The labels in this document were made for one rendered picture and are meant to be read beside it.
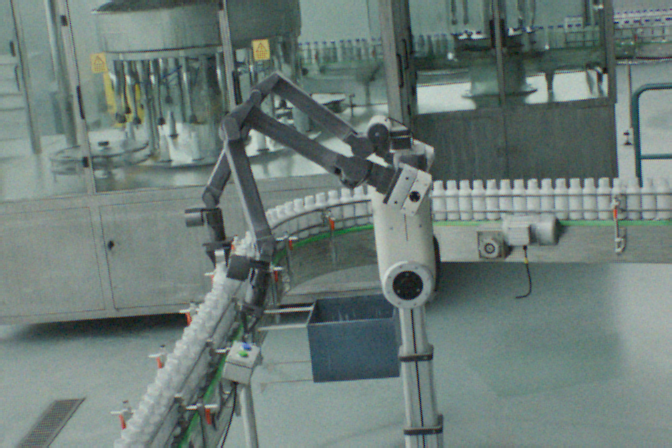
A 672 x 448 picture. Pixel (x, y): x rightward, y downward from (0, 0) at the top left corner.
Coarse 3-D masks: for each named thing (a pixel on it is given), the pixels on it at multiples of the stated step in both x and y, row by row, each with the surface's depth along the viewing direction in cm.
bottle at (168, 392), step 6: (156, 378) 340; (162, 378) 342; (168, 378) 339; (162, 384) 338; (168, 384) 339; (168, 390) 339; (168, 396) 338; (174, 408) 340; (174, 414) 340; (174, 420) 341; (174, 426) 341; (180, 432) 343
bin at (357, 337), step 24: (264, 312) 468; (312, 312) 457; (336, 312) 472; (360, 312) 471; (384, 312) 470; (312, 336) 443; (336, 336) 442; (360, 336) 441; (384, 336) 441; (312, 360) 445; (336, 360) 444; (360, 360) 444; (384, 360) 443; (264, 384) 455
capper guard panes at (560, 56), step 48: (432, 0) 886; (480, 0) 883; (528, 0) 880; (576, 0) 877; (432, 48) 894; (480, 48) 891; (528, 48) 888; (576, 48) 885; (432, 96) 902; (480, 96) 899; (528, 96) 896; (576, 96) 893
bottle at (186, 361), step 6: (174, 348) 363; (180, 348) 364; (186, 348) 362; (180, 354) 361; (186, 354) 362; (186, 360) 362; (192, 360) 364; (186, 366) 361; (192, 372) 363; (192, 378) 363; (192, 384) 363; (192, 390) 364; (192, 402) 364
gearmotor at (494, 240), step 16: (496, 224) 531; (512, 224) 520; (528, 224) 517; (544, 224) 516; (480, 240) 530; (496, 240) 526; (512, 240) 519; (528, 240) 516; (544, 240) 517; (480, 256) 531; (496, 256) 527; (528, 272) 522
